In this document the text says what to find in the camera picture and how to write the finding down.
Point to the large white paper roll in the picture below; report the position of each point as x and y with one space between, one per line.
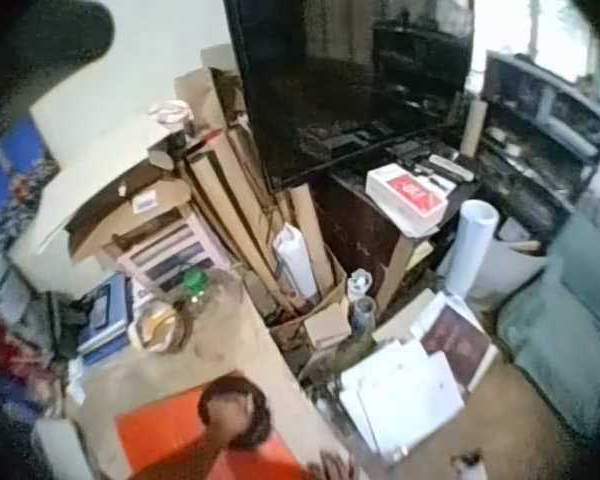
472 245

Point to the dark brown book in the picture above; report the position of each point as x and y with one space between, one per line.
457 345

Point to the flat brown cardboard box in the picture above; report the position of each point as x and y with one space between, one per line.
125 215

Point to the white foam board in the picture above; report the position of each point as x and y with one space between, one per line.
85 170

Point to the red and white box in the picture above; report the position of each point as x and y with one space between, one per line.
410 197

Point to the pink drawer unit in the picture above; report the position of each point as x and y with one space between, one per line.
175 250

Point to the large black television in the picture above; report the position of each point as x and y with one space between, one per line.
340 85

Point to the small white paper roll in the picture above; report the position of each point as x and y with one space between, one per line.
295 260

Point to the orange paper sheet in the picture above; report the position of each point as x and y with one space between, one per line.
165 430

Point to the person's left fingers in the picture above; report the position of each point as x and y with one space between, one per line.
220 404

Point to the black shelf unit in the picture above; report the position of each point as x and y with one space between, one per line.
540 140

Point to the green cushioned chair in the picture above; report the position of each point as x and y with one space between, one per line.
565 320

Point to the blue picture poster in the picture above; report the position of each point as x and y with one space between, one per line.
15 185

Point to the white capped bottle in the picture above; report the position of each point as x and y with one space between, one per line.
358 282

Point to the person's right hand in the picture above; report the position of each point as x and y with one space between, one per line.
337 467

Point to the small cardboard box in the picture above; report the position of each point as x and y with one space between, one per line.
327 324

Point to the dark brown round bowl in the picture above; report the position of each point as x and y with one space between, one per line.
262 400

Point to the tall glass jar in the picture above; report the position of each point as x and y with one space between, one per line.
364 317

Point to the clear plastic bowl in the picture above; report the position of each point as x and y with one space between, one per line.
157 325

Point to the clear tape roll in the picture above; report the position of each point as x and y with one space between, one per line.
169 114

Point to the red cloth heap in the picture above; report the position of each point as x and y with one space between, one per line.
10 360

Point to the white container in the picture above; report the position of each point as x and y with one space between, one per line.
55 450

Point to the stack of white papers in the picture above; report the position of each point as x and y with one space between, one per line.
400 395

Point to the person's right fingers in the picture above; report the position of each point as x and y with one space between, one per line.
336 462

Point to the blue box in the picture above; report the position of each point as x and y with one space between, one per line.
102 320

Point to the large clear jar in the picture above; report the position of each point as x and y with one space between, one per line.
222 310

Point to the carton of long cardboard boxes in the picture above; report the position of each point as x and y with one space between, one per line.
235 200

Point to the dark wooden television cabinet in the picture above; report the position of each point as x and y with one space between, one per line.
355 230

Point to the person's left hand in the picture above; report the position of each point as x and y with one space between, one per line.
232 420

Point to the small white brown object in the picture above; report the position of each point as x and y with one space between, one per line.
467 465

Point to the brown cardboard tube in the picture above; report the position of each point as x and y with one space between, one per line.
474 127

